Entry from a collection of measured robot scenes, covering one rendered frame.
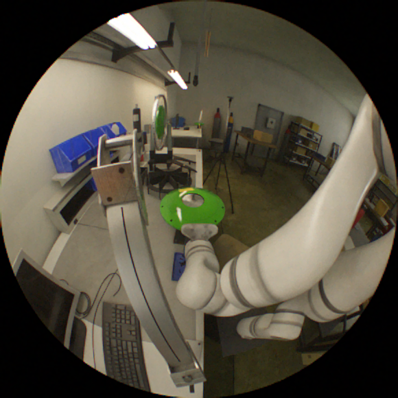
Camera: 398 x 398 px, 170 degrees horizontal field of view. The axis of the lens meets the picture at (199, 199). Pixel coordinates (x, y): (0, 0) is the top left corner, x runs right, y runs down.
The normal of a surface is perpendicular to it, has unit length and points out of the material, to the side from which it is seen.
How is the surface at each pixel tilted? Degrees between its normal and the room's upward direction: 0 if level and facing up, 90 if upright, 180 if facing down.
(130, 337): 6
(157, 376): 0
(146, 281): 40
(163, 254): 0
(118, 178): 90
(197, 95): 90
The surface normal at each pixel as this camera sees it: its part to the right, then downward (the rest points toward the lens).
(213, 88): -0.01, 0.62
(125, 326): 0.18, -0.78
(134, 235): 0.29, -0.22
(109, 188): 0.36, 0.60
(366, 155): -0.50, 0.23
